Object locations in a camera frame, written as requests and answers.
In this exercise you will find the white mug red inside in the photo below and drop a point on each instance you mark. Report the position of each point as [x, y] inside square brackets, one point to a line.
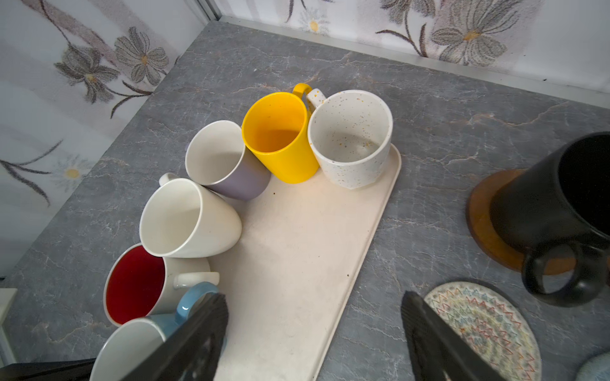
[140, 284]

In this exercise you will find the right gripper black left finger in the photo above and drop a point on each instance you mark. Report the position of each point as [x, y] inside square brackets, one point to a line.
[194, 351]

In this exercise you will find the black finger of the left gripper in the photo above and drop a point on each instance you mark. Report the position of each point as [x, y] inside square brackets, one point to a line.
[60, 370]

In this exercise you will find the beige serving tray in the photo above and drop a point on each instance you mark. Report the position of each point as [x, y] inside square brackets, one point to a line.
[289, 277]

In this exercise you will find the white mug blue handle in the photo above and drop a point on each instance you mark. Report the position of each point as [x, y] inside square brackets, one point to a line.
[136, 340]

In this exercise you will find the plain white mug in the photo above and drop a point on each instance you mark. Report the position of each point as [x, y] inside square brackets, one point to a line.
[183, 219]

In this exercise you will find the black ceramic mug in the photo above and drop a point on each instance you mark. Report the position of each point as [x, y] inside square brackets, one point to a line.
[563, 200]

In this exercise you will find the yellow mug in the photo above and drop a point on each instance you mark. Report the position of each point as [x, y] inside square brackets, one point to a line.
[275, 130]

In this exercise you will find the white speckled cup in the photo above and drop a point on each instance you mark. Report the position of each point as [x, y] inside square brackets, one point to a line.
[350, 135]

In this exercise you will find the brown cork round coaster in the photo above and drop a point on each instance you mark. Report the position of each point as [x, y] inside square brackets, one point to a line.
[479, 221]

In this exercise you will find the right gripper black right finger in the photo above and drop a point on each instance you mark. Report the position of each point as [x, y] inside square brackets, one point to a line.
[435, 350]

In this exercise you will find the lavender mug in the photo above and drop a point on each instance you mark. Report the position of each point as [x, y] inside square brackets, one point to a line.
[218, 159]

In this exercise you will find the woven multicolour round coaster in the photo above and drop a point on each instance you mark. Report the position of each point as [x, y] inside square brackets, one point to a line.
[492, 326]

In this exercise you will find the blue grey woven coaster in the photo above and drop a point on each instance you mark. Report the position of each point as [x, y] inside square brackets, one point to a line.
[595, 369]

